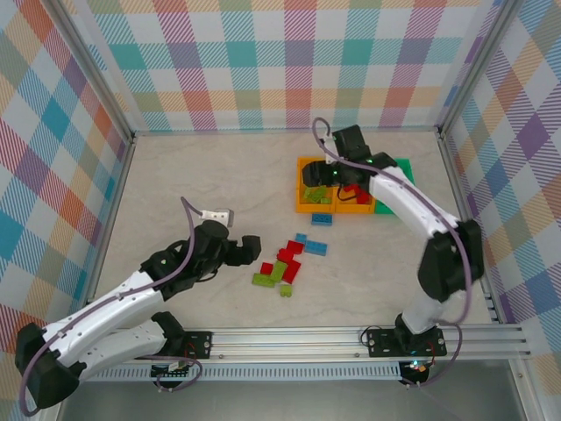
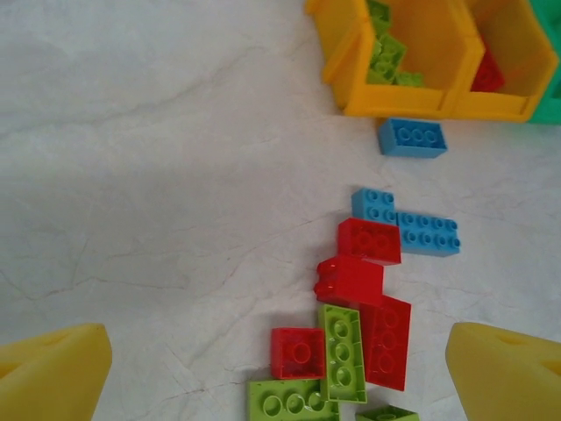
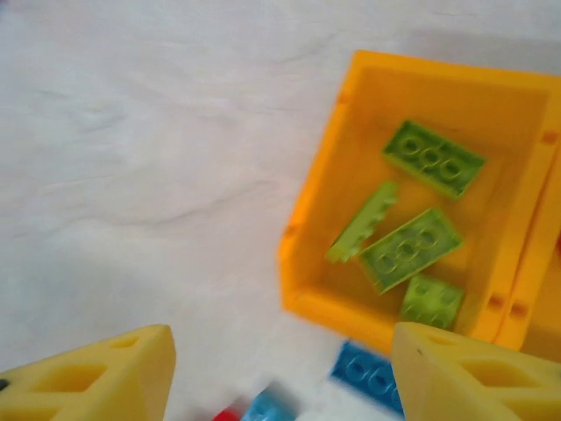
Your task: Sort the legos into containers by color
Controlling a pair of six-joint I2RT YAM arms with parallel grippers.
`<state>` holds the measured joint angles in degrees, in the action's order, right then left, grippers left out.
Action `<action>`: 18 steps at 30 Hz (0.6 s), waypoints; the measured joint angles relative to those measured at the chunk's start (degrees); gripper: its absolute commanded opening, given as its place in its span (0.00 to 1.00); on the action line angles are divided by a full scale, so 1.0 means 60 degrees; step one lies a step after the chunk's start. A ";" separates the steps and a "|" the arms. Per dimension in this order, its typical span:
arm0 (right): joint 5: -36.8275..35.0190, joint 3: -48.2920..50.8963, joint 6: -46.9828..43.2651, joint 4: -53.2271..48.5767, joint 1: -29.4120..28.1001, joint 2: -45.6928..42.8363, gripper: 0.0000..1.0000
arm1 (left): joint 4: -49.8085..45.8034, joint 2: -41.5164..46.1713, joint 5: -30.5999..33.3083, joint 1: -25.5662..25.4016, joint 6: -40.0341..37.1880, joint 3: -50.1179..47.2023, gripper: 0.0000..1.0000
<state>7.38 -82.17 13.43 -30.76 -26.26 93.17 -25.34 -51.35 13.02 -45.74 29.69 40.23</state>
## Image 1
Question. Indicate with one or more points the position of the small red lego brick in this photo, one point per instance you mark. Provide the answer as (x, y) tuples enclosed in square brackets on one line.
[(266, 267)]

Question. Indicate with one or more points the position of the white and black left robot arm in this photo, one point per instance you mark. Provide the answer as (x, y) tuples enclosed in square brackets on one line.
[(109, 307)]

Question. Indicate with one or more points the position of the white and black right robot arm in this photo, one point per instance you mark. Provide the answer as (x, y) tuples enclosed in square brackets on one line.
[(407, 197)]

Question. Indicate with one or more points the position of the orange plastic bin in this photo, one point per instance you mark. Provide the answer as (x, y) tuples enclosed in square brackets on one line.
[(352, 208), (315, 208)]

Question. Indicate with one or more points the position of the small blue lego brick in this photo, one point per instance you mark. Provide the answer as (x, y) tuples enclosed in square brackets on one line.
[(300, 238)]

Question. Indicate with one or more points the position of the small green lego brick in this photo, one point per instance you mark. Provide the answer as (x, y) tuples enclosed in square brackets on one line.
[(286, 290)]

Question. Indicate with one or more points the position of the green plastic bin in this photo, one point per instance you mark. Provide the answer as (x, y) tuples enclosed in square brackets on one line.
[(405, 169)]

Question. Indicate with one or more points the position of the small circuit board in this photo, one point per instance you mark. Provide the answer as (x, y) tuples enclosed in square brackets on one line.
[(173, 368), (414, 367)]

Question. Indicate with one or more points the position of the grey metal panel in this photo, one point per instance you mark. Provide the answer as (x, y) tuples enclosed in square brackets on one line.
[(285, 401)]

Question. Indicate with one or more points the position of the aluminium back rail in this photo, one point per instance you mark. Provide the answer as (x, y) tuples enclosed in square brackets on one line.
[(263, 131)]

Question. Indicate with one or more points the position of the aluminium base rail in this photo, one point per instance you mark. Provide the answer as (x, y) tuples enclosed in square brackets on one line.
[(285, 344)]

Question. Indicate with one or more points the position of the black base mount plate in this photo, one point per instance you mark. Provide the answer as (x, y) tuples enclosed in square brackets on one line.
[(199, 344), (381, 342)]

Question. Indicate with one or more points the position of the aluminium side rail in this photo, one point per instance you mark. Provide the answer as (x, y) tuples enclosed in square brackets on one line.
[(456, 184)]

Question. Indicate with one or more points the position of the aluminium frame post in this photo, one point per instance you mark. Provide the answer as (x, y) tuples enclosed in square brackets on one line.
[(475, 74), (96, 74)]

